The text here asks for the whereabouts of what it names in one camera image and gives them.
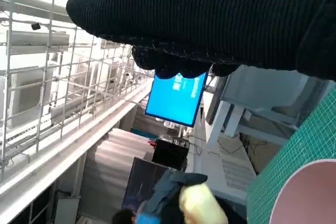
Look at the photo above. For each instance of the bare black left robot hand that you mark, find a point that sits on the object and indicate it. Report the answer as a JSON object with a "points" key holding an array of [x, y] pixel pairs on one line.
{"points": [[162, 197]]}

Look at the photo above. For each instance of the black knitted glove right hand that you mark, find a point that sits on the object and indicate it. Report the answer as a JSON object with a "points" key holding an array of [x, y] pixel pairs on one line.
{"points": [[210, 19]]}

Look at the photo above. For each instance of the round bread bun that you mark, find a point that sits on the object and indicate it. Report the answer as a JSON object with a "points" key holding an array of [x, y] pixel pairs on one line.
{"points": [[202, 205]]}

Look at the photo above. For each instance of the pink bowl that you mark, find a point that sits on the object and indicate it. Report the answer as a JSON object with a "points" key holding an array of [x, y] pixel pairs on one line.
{"points": [[309, 197]]}

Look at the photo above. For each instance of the dark picture screen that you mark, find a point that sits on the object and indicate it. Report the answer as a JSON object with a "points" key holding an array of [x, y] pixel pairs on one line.
{"points": [[141, 182]]}

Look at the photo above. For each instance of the black equipment box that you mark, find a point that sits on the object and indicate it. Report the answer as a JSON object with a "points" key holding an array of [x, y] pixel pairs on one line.
{"points": [[170, 154]]}

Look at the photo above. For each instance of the white desk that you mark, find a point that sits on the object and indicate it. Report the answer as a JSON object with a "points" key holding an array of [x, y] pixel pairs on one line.
{"points": [[195, 161]]}

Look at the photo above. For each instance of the white perforated cabinet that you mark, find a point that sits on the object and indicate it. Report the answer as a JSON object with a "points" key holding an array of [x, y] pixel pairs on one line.
{"points": [[233, 171]]}

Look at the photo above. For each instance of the black flat monitor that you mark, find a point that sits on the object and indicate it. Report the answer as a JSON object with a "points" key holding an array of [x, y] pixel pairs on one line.
{"points": [[215, 100]]}

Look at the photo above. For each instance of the white framed glass cabinet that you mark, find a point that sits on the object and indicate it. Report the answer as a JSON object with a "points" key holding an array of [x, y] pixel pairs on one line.
{"points": [[262, 90]]}

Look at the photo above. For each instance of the blue lit monitor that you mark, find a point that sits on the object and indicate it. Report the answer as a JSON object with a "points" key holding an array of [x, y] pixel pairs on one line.
{"points": [[173, 100]]}

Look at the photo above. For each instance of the green cutting mat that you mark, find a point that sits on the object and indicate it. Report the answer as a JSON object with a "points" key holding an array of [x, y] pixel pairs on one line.
{"points": [[302, 142]]}

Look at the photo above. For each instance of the white ceiling air unit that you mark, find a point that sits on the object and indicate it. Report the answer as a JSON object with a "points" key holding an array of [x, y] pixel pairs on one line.
{"points": [[36, 41]]}

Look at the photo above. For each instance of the white metal grid frame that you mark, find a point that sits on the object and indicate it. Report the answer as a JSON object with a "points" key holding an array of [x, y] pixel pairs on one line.
{"points": [[52, 69]]}

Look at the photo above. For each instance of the black security camera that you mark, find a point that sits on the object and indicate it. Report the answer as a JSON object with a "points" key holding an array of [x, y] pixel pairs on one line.
{"points": [[35, 26]]}

